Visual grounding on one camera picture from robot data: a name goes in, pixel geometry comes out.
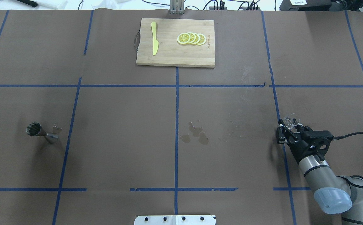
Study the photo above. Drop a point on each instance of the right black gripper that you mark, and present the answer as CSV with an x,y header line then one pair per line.
x,y
297,149

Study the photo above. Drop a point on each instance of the clear glass measuring cup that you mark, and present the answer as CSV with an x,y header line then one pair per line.
x,y
291,120

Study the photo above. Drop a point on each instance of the steel double jigger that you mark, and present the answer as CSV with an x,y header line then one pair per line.
x,y
35,129

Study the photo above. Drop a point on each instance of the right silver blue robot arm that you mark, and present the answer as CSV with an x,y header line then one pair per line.
x,y
334,194

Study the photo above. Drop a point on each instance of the black computer box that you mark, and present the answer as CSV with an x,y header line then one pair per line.
x,y
305,5

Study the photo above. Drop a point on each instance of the lemon slice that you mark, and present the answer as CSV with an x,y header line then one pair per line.
x,y
202,39
196,39
183,38
192,38

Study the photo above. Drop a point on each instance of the bamboo cutting board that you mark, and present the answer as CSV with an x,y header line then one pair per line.
x,y
170,52

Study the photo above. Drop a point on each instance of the yellow plastic knife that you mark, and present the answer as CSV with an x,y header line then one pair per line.
x,y
154,38

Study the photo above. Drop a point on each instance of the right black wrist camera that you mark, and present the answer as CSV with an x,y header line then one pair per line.
x,y
309,136

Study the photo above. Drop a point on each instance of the aluminium frame post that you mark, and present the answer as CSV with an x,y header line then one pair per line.
x,y
176,7

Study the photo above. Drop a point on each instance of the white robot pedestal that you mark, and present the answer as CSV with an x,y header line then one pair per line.
x,y
175,220

